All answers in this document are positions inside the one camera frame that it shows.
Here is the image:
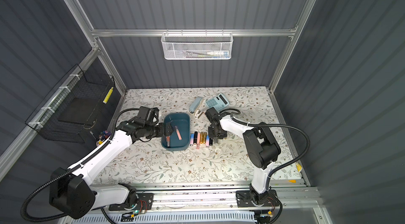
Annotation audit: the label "gold lipstick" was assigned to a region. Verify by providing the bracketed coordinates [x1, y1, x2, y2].
[200, 132, 207, 144]
[197, 132, 203, 144]

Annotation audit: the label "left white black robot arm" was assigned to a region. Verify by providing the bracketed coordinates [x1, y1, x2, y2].
[49, 107, 175, 219]

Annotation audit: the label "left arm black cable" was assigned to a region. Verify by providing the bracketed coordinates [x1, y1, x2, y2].
[20, 107, 141, 223]

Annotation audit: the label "light blue calculator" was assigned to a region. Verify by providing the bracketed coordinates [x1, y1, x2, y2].
[205, 93, 230, 112]

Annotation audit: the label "white wire mesh basket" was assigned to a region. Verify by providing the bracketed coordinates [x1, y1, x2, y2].
[161, 33, 234, 60]

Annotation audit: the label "teal plastic storage box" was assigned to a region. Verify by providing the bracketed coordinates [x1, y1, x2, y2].
[161, 113, 190, 152]

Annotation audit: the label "dark red black lipstick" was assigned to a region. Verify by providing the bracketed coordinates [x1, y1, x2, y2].
[166, 136, 171, 148]

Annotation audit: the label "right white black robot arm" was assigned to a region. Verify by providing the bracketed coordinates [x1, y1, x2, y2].
[205, 108, 281, 206]

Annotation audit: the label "pens in white basket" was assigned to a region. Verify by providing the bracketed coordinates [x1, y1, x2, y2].
[183, 50, 231, 59]

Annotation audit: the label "black wire mesh basket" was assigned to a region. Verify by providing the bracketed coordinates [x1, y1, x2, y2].
[25, 67, 120, 143]

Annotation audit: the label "pink lip gloss tube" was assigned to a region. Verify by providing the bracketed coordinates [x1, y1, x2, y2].
[175, 125, 182, 141]

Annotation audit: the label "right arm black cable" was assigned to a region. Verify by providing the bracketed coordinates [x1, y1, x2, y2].
[219, 107, 311, 177]

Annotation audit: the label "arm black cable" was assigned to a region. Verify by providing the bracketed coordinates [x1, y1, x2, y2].
[219, 107, 311, 177]
[20, 107, 141, 223]

